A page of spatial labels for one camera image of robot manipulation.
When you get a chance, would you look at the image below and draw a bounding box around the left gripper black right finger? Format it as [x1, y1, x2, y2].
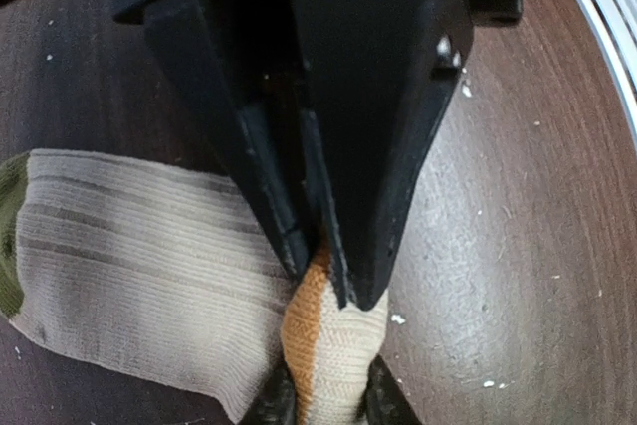
[356, 355, 422, 425]

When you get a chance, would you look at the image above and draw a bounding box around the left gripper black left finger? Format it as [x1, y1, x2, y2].
[243, 362, 296, 425]

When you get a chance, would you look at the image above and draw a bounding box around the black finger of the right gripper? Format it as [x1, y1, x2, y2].
[291, 0, 473, 311]
[144, 0, 312, 279]

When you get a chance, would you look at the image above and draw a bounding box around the striped beige brown sock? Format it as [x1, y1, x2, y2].
[1, 149, 387, 424]

